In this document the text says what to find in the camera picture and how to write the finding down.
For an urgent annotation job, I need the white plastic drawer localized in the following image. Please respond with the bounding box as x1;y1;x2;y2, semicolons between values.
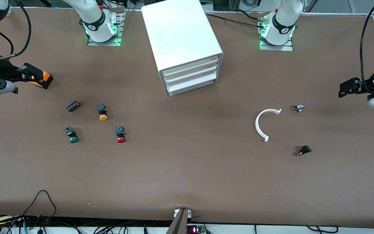
162;58;220;77
165;74;221;95
164;66;220;84

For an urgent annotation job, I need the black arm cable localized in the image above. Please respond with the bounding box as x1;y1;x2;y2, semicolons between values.
359;0;374;86
0;0;32;58

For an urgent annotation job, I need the silver post clamp bracket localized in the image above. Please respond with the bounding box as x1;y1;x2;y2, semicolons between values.
173;209;192;219

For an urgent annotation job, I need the white curved plastic clip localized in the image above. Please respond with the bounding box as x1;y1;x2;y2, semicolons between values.
255;109;282;142

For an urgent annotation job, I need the metal base mounting plate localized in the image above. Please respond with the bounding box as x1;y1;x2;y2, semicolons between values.
260;38;294;51
87;31;122;46

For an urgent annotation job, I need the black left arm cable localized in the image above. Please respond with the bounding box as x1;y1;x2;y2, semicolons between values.
359;0;374;86

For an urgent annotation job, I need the device with red display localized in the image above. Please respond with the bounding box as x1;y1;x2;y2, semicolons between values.
186;224;206;234

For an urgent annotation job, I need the orange black switch box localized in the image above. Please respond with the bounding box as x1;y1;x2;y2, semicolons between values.
30;71;54;90

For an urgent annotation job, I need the yellow push button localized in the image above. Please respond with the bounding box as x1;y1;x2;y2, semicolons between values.
97;104;108;121

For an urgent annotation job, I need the brown camera mounting post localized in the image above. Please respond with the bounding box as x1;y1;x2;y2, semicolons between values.
166;208;191;234

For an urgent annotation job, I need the green push button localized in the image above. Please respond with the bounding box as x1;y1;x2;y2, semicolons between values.
65;127;80;144

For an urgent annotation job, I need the black cable on table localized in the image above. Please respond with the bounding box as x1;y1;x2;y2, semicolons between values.
205;10;267;26

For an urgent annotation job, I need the black looped cable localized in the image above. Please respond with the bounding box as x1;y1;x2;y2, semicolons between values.
21;190;57;217

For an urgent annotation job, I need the black rocker switch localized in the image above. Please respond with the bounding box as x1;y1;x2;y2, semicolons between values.
296;145;312;157

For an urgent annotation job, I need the white drawer cabinet shell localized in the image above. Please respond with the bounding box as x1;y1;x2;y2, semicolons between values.
141;0;224;97

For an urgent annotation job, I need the red push button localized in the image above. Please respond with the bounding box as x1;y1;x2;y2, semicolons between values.
115;126;127;143

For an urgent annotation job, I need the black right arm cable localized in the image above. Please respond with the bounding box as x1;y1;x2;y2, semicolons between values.
0;0;32;58

